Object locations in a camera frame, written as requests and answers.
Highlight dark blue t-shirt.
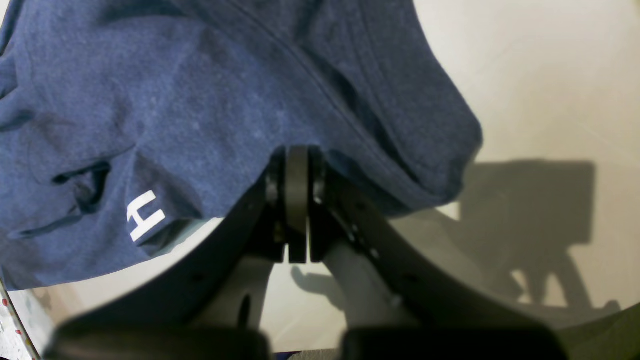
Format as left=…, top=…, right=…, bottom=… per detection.
left=0, top=0, right=482, bottom=291

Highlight terrazzo patterned side table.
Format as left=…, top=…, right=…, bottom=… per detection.
left=0, top=282, right=41, bottom=360

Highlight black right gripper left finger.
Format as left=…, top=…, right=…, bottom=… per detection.
left=43, top=146, right=308, bottom=360

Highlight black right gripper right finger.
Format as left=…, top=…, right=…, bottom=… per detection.
left=308, top=146, right=567, bottom=360

